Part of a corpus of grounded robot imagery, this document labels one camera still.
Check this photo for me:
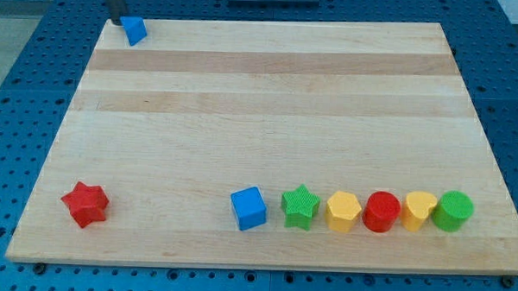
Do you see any blue triangle block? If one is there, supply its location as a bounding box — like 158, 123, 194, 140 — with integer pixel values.
120, 16, 148, 46

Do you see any blue cube block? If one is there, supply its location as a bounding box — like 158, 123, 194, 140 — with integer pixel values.
231, 186, 267, 231

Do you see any wooden board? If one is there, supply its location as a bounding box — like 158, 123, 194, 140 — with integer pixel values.
5, 20, 518, 275

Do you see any green star block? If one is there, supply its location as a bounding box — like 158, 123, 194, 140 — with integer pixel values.
281, 184, 321, 231

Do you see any yellow hexagon block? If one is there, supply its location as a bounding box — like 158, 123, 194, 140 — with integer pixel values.
325, 191, 363, 233

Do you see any red cylinder block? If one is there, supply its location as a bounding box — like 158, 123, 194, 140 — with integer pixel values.
362, 191, 401, 233

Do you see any red star block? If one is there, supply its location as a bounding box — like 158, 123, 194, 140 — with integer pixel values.
61, 181, 110, 228

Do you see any green cylinder block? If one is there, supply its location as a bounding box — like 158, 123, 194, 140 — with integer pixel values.
431, 190, 475, 232

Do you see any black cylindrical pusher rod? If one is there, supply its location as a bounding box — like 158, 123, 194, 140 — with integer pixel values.
105, 0, 129, 26

